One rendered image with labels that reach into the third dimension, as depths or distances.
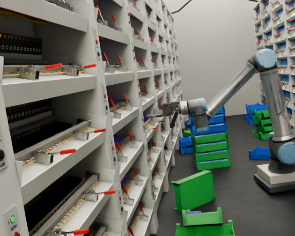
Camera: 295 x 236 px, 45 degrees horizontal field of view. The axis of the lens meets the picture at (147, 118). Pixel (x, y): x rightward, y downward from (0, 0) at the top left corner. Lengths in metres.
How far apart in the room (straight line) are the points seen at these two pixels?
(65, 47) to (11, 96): 0.59
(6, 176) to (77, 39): 0.71
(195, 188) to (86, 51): 1.39
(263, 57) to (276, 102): 0.29
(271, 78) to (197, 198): 0.89
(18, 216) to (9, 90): 0.23
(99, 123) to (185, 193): 1.19
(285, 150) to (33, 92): 1.83
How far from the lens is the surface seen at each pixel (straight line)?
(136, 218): 1.91
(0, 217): 0.67
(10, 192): 0.69
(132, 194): 1.74
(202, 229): 2.05
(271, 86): 2.33
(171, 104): 2.35
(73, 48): 1.28
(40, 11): 0.94
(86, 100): 1.27
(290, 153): 2.40
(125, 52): 1.95
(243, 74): 2.45
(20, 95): 0.77
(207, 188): 2.47
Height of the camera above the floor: 0.91
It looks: 7 degrees down
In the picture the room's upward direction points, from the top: 8 degrees counter-clockwise
